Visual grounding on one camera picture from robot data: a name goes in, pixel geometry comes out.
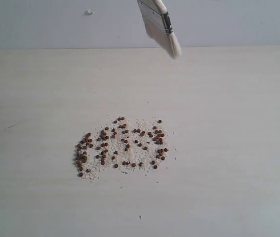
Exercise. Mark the white wooden paint brush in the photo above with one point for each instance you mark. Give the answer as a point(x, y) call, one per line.
point(158, 26)

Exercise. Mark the pile of brown pellets and grit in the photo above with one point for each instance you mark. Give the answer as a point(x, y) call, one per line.
point(122, 145)

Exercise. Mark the small white wall blob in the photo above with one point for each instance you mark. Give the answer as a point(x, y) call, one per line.
point(89, 12)

